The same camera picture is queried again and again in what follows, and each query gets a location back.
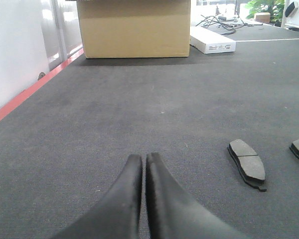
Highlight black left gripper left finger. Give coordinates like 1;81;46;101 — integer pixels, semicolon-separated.
53;154;143;239

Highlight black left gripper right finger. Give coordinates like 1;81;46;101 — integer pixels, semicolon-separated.
146;152;247;239

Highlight dark grey brake pad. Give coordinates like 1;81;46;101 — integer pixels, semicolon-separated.
228;139;267;192

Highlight white long carton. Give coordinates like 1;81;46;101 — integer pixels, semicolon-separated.
190;26;236;54

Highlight cardboard box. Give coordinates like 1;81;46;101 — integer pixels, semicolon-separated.
76;0;191;59

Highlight small brown box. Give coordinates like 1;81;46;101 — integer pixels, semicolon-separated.
253;12;271;23

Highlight green potted plant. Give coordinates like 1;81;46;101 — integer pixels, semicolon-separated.
245;0;285;22

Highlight white partition panel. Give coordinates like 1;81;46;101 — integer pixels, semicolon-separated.
281;0;299;29

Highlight tangled black cables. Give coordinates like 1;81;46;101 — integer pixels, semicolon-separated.
195;9;250;31

